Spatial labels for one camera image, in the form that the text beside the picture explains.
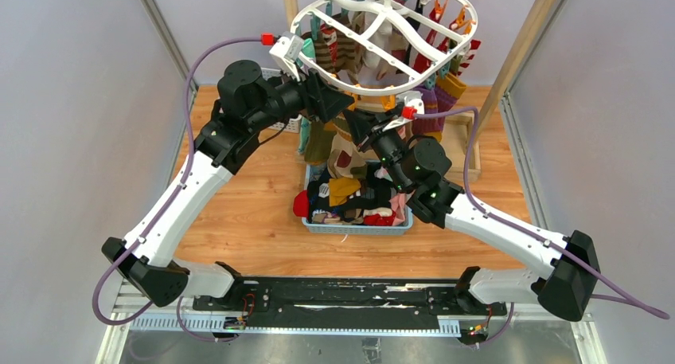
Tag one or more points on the red sock in basket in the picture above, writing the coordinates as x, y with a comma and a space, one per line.
301, 205

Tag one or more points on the mustard yellow sock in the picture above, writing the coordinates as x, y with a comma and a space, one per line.
341, 189

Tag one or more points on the wooden rack frame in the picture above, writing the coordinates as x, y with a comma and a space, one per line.
527, 29

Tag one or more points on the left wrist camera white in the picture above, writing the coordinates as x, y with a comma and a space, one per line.
285, 52

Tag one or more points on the black mounting base plate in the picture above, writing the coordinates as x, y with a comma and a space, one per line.
354, 306

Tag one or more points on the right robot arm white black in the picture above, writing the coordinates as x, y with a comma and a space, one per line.
560, 271

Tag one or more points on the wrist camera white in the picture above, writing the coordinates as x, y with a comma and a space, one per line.
285, 52
406, 106

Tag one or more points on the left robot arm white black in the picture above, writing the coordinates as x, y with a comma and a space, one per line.
247, 104

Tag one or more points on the olive green sock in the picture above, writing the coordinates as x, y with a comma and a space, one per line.
319, 144

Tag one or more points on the white oval sock hanger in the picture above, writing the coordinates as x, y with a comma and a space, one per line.
334, 52

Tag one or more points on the maroon purple striped sock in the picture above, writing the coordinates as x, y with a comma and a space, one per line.
441, 98

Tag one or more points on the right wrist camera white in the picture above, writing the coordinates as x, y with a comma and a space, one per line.
406, 106

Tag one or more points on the red patterned sock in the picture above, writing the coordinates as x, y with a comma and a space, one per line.
460, 25

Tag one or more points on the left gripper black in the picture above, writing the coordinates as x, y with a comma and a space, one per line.
320, 99

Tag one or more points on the blue sock basket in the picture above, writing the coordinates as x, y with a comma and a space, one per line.
390, 230

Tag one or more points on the white laundry basket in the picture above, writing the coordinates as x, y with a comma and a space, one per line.
275, 77

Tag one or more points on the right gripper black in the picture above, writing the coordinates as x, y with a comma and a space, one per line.
360, 123

